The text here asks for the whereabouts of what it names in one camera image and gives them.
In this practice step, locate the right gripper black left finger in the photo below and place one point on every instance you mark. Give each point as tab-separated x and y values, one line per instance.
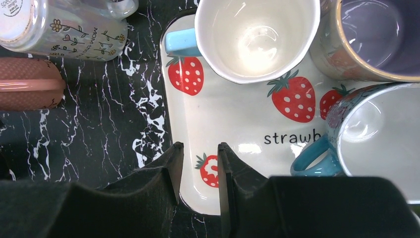
140	205

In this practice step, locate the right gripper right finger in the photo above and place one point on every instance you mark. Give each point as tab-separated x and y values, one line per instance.
253	206

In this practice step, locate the teal blue mug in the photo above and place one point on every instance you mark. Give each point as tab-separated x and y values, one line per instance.
372	132

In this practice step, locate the light blue faceted mug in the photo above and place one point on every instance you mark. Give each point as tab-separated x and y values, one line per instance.
248	41

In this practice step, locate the brown mug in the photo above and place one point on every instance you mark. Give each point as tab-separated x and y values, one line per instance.
29	84

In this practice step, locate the beige pink mug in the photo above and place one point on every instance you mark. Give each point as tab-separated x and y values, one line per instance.
369	40

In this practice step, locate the white floral mug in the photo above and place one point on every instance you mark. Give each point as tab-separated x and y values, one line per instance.
77	29

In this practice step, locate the strawberry print white tray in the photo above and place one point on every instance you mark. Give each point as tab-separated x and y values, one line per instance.
267	126

